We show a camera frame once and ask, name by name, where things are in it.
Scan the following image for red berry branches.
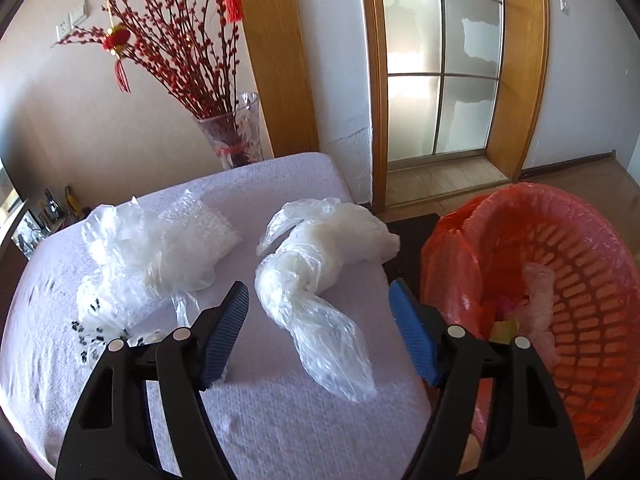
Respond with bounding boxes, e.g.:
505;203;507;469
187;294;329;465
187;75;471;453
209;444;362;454
59;0;242;119

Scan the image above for white paw print bag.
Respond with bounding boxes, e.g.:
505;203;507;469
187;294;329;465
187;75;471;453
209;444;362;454
70;276;167;367

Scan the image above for glass vase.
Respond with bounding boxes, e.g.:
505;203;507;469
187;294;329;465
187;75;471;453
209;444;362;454
196;92;264;170

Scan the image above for red lined laundry basket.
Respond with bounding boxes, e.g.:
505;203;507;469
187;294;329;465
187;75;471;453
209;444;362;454
420;183;639;460

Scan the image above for frosted glass sliding door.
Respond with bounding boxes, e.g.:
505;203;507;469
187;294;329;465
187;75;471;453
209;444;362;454
357;0;551;214

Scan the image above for milky white plastic bag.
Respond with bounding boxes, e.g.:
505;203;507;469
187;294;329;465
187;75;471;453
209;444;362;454
254;197;400;403

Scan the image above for bubble wrap sheet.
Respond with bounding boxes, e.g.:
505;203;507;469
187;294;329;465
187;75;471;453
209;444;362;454
77;190;241;336

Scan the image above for red lantern ornament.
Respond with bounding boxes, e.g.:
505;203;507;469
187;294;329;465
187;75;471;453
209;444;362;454
102;23;130;93

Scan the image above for clear knotted plastic bag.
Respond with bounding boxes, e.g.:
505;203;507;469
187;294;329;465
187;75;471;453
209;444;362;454
514;262;559;370

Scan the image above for lilac towel table cover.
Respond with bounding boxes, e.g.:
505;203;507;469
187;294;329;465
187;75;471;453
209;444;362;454
0;152;434;480

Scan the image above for white wall switch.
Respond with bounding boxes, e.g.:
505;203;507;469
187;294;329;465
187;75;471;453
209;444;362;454
55;0;90;42

